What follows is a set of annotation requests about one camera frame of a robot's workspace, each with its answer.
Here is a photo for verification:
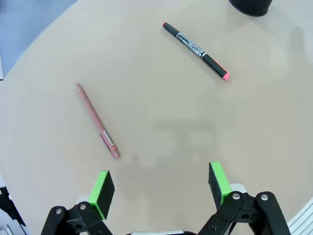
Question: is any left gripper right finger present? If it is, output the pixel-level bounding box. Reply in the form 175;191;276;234
197;162;291;235

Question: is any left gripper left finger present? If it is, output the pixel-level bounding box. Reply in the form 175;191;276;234
40;170;115;235

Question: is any pink pen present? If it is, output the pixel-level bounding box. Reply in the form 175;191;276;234
76;82;121;159

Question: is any black mesh pen holder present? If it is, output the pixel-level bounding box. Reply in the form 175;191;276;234
228;0;273;17

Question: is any white slatted panel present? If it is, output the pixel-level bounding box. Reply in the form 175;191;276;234
287;195;313;235

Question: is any black marker with pink caps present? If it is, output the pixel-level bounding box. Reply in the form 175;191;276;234
162;22;231;81

